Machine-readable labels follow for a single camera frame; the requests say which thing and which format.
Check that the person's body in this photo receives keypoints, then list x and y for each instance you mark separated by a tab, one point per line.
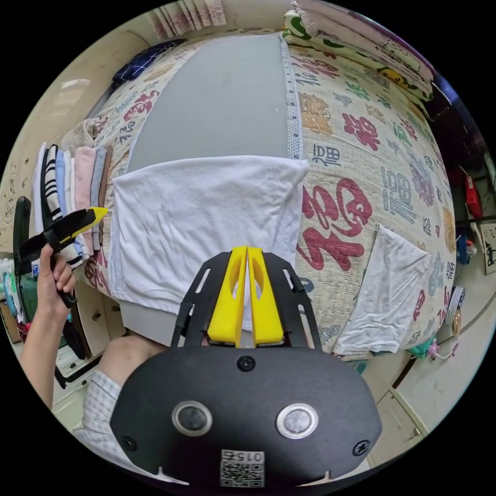
101	407

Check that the bed with printed quilt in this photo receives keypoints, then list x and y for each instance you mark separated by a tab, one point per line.
348	174

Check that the pile of clothes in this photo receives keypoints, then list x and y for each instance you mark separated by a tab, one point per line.
83	178

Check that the crumpled white garment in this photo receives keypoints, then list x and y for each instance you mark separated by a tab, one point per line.
387	290

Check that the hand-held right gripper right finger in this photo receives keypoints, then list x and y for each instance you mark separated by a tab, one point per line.
267	310

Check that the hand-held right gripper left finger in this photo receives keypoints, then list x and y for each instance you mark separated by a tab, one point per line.
224	310

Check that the dark blue checked pillow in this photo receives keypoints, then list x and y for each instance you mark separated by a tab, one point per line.
147	60

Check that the person's left hand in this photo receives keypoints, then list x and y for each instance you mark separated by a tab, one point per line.
52	279

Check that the stack of folded quilts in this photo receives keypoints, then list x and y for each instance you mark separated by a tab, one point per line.
348	33

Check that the pink patterned curtain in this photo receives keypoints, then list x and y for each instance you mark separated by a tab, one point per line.
186	15

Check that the person's left forearm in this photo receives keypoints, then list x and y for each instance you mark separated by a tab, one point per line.
40	348

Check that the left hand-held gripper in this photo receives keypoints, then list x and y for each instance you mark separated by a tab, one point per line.
36	246

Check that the white short sleeve shirt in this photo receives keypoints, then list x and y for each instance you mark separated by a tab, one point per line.
201	217

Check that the grey folding board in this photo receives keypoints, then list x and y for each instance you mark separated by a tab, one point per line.
217	97

